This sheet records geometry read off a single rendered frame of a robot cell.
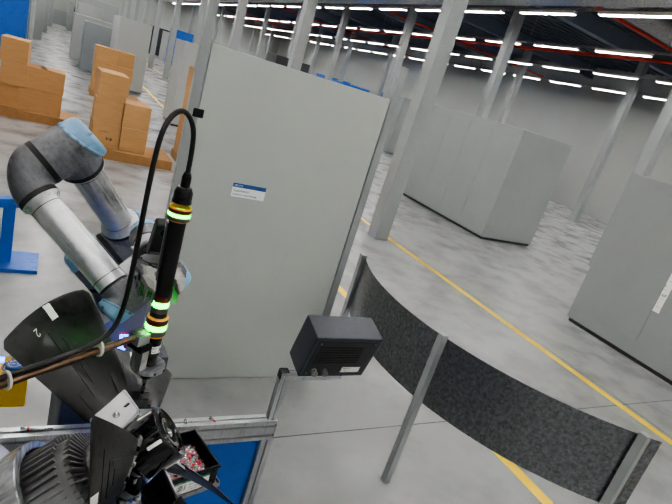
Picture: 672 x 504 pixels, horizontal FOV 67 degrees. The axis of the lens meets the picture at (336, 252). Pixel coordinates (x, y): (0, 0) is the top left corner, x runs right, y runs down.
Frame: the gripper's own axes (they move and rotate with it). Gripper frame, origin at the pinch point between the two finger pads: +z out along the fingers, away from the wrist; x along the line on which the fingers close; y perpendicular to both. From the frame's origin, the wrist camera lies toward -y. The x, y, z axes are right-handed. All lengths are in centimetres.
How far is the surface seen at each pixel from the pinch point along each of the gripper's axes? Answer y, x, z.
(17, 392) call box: 50, 23, -34
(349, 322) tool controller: 28, -72, -39
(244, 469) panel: 89, -49, -39
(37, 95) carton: 109, 55, -912
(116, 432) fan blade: 15.3, 8.5, 23.1
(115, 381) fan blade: 21.9, 6.2, 0.5
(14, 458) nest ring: 35.8, 22.2, 4.7
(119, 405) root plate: 26.3, 5.0, 2.5
